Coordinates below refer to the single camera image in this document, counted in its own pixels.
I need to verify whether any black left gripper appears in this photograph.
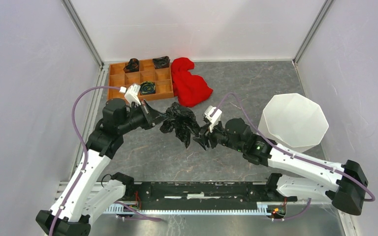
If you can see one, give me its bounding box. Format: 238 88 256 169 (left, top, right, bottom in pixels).
118 99 169 134

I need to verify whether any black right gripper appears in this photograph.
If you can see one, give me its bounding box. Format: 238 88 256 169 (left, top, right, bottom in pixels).
192 118 244 153

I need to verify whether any black plastic trash bag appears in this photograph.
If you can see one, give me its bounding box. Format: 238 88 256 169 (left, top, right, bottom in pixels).
159 102 200 148

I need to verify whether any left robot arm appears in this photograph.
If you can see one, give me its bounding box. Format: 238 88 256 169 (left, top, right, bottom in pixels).
35 98 166 236

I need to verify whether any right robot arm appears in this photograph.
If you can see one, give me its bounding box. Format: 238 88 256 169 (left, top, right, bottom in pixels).
194 118 368 215

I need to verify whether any white plastic trash bin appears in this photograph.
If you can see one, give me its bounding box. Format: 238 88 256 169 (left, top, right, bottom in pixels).
258 93 329 153

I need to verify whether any black green bag roll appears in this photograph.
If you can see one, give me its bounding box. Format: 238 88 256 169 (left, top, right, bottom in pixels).
140 81 156 95

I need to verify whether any red cloth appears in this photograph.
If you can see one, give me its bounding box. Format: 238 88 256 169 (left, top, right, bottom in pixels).
171 58 213 108

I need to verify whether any black bag roll right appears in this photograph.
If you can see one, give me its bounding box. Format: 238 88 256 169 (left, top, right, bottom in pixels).
152 56 170 69

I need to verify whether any wooden compartment tray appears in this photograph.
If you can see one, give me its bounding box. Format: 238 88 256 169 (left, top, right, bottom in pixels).
108 59 174 101

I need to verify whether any black bag roll left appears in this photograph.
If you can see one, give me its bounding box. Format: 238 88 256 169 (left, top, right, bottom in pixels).
123 58 140 73

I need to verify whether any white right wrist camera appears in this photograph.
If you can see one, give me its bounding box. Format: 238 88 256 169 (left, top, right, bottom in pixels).
204 106 222 133

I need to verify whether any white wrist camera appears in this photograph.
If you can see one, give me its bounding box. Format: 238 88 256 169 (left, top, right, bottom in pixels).
204 106 222 133
120 83 141 106

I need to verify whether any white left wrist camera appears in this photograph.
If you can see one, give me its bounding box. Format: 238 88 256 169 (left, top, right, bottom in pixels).
120 83 141 106

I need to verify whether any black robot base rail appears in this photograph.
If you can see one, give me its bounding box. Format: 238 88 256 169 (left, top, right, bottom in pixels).
119 174 298 210

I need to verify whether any white slotted cable duct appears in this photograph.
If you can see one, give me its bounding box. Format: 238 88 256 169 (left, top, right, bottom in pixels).
103 203 285 216

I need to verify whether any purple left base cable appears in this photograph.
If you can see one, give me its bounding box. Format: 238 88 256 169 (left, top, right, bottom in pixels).
114 201 164 223

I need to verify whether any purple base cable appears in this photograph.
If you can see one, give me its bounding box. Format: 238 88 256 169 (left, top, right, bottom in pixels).
272 198 312 222
114 201 164 223

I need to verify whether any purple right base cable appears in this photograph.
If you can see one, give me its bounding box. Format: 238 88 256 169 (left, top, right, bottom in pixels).
272 198 312 222

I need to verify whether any left aluminium corner post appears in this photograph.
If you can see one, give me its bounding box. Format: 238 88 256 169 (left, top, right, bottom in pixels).
61 0 104 68

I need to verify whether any aluminium corner post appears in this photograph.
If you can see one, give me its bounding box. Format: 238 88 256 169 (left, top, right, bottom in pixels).
292 0 335 67
61 0 104 68

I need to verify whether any right aluminium corner post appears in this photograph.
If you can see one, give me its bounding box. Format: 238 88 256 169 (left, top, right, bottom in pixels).
292 0 335 67

